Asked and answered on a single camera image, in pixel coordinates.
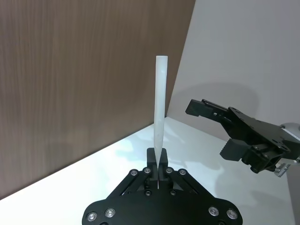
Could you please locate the white plastic strip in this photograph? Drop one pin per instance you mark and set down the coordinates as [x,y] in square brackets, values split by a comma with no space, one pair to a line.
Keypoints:
[160,98]

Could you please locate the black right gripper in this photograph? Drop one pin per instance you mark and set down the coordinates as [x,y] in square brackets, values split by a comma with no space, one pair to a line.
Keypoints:
[255,133]

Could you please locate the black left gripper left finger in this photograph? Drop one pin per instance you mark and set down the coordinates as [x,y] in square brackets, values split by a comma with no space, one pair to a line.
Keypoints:
[140,179]

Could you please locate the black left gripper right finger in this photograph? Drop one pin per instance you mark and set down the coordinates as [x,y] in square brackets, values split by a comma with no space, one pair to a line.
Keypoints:
[178,179]

